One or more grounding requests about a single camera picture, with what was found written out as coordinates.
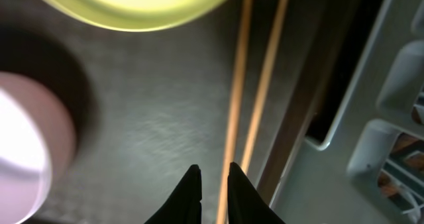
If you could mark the grey dishwasher rack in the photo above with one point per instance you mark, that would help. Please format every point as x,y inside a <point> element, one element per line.
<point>336,182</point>

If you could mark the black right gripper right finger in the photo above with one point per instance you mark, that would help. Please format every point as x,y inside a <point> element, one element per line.
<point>245,206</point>

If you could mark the wooden chopstick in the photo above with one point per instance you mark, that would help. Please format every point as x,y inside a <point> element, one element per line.
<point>235,103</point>
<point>264,82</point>

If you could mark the pink white small bowl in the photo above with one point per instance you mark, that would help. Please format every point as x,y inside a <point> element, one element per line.
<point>38,142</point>

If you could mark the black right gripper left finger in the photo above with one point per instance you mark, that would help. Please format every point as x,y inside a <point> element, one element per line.
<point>183,206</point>

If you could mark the yellow plate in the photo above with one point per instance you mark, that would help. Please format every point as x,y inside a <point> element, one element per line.
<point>135,15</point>

